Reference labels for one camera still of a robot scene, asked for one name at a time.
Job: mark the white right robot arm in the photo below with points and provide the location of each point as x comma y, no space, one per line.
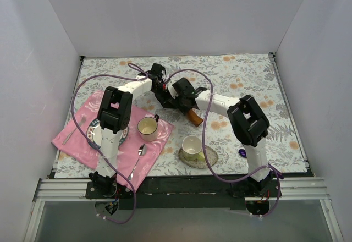
249,124

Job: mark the aluminium frame rail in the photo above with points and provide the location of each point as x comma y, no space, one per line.
292,187

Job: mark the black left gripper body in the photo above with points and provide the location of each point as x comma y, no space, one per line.
164,99

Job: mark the silver fork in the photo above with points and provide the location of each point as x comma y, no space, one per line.
83,119

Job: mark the floral patterned tablecloth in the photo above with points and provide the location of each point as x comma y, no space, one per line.
234,75

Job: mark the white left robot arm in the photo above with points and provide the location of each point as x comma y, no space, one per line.
114,116

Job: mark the pale green teacup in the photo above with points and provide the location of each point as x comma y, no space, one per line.
192,148

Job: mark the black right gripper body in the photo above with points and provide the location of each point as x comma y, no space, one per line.
186,105

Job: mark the silver spoon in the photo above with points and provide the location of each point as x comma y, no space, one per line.
141,152

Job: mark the orange-brown cloth napkin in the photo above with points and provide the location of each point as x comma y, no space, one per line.
194,118

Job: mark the purple spoon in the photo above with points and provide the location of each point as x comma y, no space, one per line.
242,152

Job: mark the pink floral placemat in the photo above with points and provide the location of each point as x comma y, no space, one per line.
78,147

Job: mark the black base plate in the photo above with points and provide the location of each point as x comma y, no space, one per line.
175,192

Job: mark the woven round saucer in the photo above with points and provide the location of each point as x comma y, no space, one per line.
198,160

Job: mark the cream mug black handle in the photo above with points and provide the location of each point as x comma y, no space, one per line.
148,128

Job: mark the white plate green rim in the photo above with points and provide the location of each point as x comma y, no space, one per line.
94,134

